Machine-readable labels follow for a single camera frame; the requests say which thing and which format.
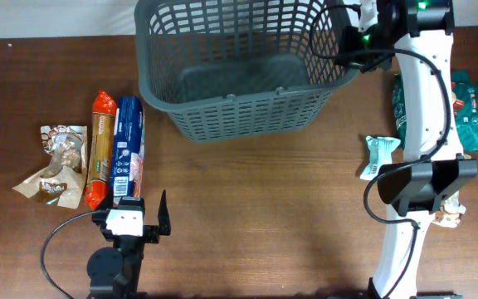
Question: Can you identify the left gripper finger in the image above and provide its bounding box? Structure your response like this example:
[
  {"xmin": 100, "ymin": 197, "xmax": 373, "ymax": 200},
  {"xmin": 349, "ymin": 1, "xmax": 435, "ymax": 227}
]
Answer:
[
  {"xmin": 158, "ymin": 189, "xmax": 172, "ymax": 236},
  {"xmin": 96, "ymin": 191, "xmax": 114, "ymax": 210}
]

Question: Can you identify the orange spaghetti packet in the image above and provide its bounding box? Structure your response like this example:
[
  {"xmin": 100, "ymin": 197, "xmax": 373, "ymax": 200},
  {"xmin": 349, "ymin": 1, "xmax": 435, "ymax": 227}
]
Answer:
[{"xmin": 85, "ymin": 91, "xmax": 118, "ymax": 210}]

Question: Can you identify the beige Pantiere snack pouch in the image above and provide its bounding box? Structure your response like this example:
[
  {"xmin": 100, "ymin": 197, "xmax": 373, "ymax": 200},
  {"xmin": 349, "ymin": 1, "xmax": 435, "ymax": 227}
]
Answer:
[{"xmin": 429, "ymin": 152, "xmax": 472, "ymax": 229}]

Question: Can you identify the blue pasta box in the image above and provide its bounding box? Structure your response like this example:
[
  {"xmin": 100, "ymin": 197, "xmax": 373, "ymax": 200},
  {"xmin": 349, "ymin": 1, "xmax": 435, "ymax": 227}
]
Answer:
[{"xmin": 110, "ymin": 96, "xmax": 145, "ymax": 203}]

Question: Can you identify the brown foil snack pouch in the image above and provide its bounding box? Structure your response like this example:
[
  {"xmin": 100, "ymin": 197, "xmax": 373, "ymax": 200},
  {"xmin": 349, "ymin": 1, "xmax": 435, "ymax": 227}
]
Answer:
[{"xmin": 13, "ymin": 125, "xmax": 87, "ymax": 209}]

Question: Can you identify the light teal snack wrapper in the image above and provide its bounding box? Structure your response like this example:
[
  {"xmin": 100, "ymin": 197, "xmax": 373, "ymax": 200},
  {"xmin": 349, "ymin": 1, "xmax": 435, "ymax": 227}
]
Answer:
[{"xmin": 359, "ymin": 136, "xmax": 401, "ymax": 181}]

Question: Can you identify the grey plastic basket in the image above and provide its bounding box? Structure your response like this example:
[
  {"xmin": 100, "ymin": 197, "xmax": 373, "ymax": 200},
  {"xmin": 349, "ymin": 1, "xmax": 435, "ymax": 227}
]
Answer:
[{"xmin": 134, "ymin": 0, "xmax": 357, "ymax": 143}]

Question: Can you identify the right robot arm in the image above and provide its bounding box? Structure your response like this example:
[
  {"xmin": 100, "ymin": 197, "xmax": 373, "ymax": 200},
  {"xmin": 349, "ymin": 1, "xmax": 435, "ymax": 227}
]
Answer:
[{"xmin": 337, "ymin": 1, "xmax": 477, "ymax": 298}]

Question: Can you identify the green coffee bag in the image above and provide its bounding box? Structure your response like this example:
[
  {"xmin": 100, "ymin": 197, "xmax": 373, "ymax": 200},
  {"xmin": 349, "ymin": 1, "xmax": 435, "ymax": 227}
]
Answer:
[{"xmin": 392, "ymin": 71, "xmax": 478, "ymax": 153}]

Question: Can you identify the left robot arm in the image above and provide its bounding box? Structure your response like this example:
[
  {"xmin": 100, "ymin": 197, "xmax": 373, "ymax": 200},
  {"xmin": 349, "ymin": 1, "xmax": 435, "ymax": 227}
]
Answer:
[{"xmin": 86, "ymin": 192, "xmax": 172, "ymax": 299}]

